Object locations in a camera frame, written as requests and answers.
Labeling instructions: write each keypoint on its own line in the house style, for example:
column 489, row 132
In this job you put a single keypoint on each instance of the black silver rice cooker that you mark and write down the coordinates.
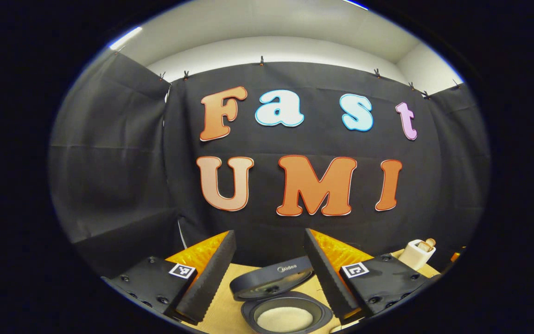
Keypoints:
column 267, row 278

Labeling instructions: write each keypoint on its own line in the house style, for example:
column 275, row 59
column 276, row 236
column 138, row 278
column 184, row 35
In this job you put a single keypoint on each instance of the white rice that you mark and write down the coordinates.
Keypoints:
column 285, row 320

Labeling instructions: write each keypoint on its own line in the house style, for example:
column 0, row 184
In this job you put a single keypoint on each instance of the white toaster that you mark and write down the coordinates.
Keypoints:
column 413, row 257

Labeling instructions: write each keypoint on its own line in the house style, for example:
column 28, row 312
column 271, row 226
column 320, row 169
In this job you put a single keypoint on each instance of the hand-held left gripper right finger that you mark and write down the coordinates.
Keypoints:
column 327, row 278

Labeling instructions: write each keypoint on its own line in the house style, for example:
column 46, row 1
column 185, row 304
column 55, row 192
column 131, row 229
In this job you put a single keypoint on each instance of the toasted bread slice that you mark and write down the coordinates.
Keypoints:
column 429, row 243

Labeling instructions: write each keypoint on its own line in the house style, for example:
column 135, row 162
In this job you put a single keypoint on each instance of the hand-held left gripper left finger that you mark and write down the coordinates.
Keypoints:
column 211, row 278

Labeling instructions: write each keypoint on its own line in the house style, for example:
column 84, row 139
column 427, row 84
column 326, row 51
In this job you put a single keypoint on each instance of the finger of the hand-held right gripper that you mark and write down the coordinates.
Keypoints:
column 457, row 255

